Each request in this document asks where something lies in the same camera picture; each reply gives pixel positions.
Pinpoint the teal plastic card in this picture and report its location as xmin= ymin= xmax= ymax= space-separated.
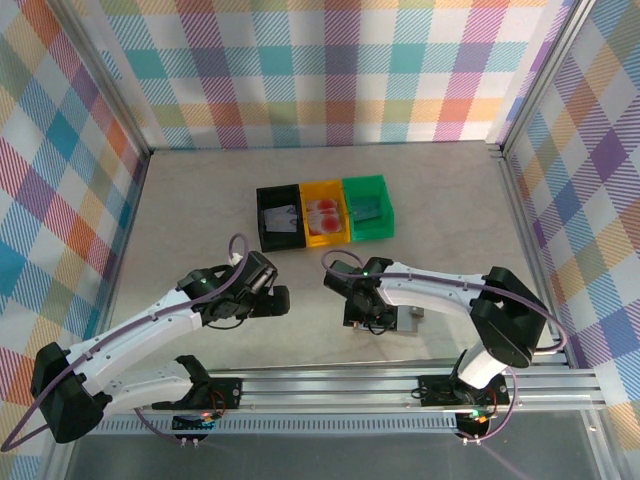
xmin=351 ymin=197 xmax=385 ymax=221

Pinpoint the green plastic bin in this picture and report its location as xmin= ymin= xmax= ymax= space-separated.
xmin=341 ymin=172 xmax=396 ymax=242

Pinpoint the yellow plastic bin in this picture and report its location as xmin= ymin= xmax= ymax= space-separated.
xmin=298 ymin=178 xmax=351 ymax=248

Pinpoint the black plastic bin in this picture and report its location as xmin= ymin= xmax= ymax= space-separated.
xmin=255 ymin=183 xmax=308 ymax=253

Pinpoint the grey metal shelf plate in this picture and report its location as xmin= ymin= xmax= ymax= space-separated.
xmin=47 ymin=412 xmax=621 ymax=480

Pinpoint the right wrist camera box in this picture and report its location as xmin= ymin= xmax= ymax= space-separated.
xmin=323 ymin=259 xmax=362 ymax=297

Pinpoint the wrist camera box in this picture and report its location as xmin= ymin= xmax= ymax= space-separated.
xmin=323 ymin=259 xmax=362 ymax=297
xmin=239 ymin=252 xmax=279 ymax=297

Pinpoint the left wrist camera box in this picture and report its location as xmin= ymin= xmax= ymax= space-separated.
xmin=239 ymin=252 xmax=279 ymax=297

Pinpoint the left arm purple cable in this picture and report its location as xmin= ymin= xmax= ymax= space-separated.
xmin=0 ymin=233 xmax=251 ymax=451

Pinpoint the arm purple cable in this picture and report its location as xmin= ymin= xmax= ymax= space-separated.
xmin=0 ymin=233 xmax=251 ymax=451
xmin=321 ymin=249 xmax=569 ymax=444

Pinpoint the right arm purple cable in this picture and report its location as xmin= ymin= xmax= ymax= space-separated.
xmin=321 ymin=249 xmax=569 ymax=444

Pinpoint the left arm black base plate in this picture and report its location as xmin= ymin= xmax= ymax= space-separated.
xmin=189 ymin=377 xmax=245 ymax=412

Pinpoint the aluminium mounting rail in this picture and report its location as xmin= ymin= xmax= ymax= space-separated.
xmin=54 ymin=367 xmax=606 ymax=416

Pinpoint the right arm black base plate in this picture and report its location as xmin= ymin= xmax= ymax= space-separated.
xmin=417 ymin=373 xmax=511 ymax=407

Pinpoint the white slotted cable duct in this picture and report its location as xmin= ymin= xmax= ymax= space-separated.
xmin=79 ymin=415 xmax=461 ymax=435

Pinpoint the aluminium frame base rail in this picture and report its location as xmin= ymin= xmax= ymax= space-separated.
xmin=492 ymin=142 xmax=569 ymax=354
xmin=107 ymin=149 xmax=151 ymax=321

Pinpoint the aluminium frame corner post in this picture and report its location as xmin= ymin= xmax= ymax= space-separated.
xmin=52 ymin=0 xmax=151 ymax=156
xmin=497 ymin=0 xmax=599 ymax=159

